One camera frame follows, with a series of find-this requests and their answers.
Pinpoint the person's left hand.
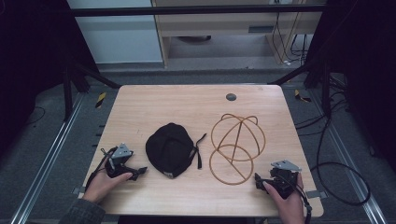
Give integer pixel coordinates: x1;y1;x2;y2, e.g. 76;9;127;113
81;157;134;205

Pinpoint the long black floor cable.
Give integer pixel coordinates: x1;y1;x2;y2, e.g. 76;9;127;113
309;116;372;207

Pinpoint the black metal stand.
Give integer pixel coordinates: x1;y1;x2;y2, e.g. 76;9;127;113
268;57;333;119
61;59;122;123

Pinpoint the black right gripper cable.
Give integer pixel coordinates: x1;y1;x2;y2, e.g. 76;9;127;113
278;174;313;224

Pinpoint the aluminium floor rail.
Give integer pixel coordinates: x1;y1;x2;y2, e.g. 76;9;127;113
8;92;86;224
307;90;389;224

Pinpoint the black cap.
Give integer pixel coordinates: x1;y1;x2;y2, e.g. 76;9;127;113
145;121;207;180

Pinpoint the brown wire hat rack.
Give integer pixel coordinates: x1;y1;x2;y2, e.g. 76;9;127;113
208;113;267;187

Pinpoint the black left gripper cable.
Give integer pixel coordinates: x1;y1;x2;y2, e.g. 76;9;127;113
84;147;117;191

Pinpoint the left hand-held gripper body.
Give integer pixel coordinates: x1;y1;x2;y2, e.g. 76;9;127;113
104;142;135;180

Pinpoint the black horizontal bar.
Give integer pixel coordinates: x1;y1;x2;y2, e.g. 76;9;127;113
70;4;328;18

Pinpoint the yellow black tape strip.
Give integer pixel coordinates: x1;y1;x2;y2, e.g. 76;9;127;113
94;91;107;109
293;89;312;104

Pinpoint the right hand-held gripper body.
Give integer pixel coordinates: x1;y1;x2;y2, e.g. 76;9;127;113
269;160;303;201

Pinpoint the bundle of hanging black cables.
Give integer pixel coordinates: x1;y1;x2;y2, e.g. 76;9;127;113
271;12;310;67

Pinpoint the dark curtain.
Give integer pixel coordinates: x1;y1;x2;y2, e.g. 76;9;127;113
306;0;396;175
0;0;101;157

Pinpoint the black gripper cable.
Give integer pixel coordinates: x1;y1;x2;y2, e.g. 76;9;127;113
84;147;117;191
278;174;313;224

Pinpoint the light wooden desk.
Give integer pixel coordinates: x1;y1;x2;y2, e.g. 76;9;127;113
150;0;327;67

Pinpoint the white cabinet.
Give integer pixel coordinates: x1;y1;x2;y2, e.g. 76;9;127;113
65;0;164;65

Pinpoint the person's right hand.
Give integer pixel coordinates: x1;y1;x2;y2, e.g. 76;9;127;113
262;173;306;224

